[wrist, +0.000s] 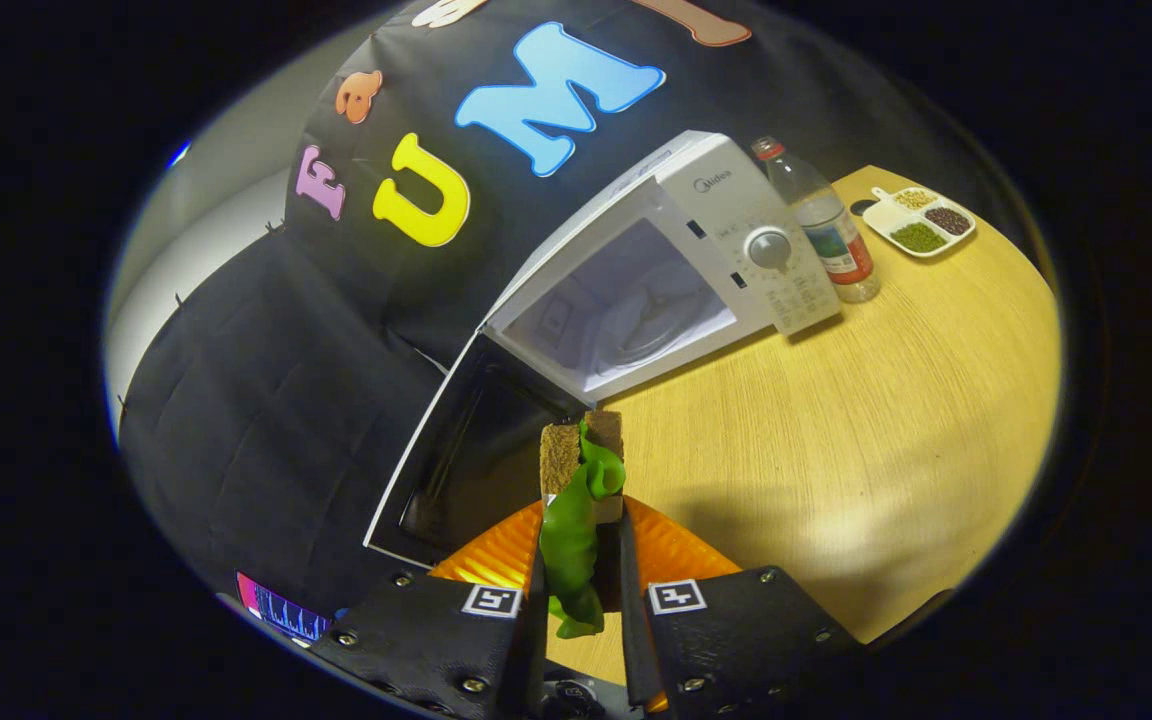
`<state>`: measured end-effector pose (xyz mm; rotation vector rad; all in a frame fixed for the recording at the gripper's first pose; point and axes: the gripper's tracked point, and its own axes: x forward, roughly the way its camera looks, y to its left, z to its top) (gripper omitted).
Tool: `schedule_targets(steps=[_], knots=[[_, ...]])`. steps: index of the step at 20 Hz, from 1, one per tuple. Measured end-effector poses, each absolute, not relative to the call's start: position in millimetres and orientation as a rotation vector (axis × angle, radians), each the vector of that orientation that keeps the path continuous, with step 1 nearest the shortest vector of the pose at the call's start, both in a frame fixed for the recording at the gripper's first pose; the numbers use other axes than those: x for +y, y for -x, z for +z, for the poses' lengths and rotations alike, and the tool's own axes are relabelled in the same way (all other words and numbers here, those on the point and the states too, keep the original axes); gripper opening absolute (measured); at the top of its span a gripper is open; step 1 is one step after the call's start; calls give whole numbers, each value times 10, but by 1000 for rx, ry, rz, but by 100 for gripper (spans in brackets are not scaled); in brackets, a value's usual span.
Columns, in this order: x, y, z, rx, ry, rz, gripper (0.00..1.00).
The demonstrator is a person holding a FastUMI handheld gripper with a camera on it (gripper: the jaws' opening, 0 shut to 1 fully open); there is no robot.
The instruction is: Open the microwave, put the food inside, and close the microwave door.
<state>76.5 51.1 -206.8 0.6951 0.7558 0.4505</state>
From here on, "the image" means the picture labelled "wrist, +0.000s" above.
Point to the white microwave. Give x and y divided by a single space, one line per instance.
706 190

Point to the black backdrop cloth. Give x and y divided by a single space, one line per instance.
256 400

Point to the computer monitor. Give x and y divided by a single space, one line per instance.
281 610

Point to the clear plastic bottle red label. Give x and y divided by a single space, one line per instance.
836 245

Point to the white divided dish of beans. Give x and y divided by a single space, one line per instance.
921 237

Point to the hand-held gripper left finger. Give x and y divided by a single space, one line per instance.
426 630

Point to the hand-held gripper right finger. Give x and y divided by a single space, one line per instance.
726 640

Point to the lettuce sandwich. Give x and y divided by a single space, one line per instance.
571 540

